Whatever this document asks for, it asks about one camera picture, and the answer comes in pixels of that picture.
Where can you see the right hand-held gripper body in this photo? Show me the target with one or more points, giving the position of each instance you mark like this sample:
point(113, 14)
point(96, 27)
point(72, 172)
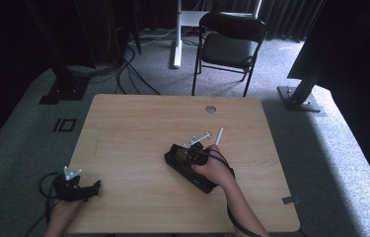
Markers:
point(197, 154)

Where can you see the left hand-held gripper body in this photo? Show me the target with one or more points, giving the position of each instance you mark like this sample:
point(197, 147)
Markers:
point(70, 191)

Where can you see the black pencil case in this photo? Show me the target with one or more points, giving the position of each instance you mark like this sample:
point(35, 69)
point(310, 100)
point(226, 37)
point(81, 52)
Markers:
point(181, 163)

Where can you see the white pen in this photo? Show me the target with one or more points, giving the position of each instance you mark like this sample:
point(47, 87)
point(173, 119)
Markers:
point(219, 135)

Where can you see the person's left hand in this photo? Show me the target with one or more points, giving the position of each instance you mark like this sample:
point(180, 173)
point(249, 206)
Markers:
point(64, 212)

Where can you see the person's right hand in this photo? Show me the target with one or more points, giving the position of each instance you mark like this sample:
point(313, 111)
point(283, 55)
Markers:
point(215, 169)

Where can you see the grey round table grommet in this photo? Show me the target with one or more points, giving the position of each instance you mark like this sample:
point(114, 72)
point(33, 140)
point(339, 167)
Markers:
point(210, 109)

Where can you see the black metal stand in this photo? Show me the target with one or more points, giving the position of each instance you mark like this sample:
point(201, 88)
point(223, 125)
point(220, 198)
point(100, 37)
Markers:
point(301, 98)
point(65, 85)

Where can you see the black folding chair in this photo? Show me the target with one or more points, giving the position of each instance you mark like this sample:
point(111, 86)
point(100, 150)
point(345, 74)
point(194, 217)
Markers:
point(228, 49)

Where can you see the dark pleated curtain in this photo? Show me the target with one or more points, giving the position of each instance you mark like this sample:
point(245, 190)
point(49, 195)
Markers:
point(284, 18)

